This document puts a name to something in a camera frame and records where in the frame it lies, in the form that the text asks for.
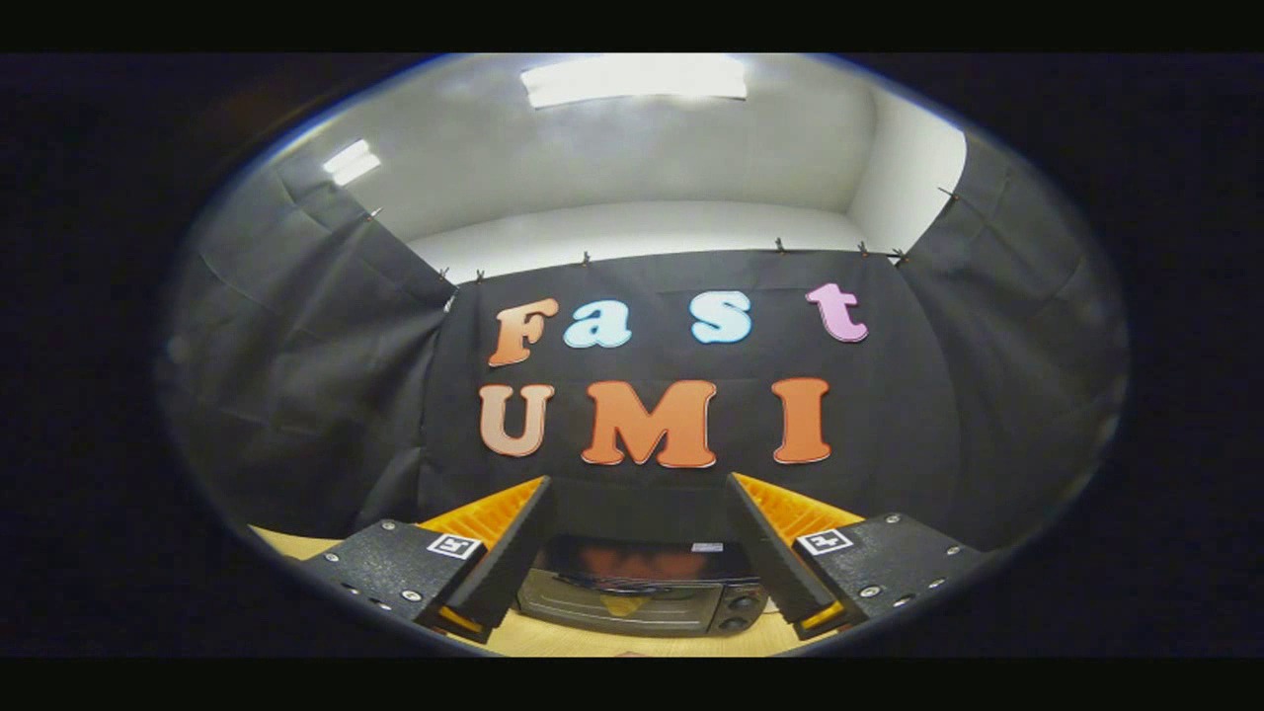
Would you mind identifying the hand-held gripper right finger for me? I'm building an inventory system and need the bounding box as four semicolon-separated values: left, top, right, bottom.
726;472;988;643

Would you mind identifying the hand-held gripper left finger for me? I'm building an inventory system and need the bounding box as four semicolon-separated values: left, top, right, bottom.
296;476;555;646

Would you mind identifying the black toaster oven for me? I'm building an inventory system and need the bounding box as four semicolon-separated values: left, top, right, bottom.
515;533;771;638

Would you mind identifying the black backdrop cloth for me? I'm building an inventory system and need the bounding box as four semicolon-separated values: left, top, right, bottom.
158;128;1127;554

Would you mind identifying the small ceiling light panel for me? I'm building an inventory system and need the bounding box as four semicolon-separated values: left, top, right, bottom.
323;138;382;187

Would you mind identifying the large ceiling light panel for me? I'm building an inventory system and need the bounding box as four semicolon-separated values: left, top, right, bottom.
520;53;749;110

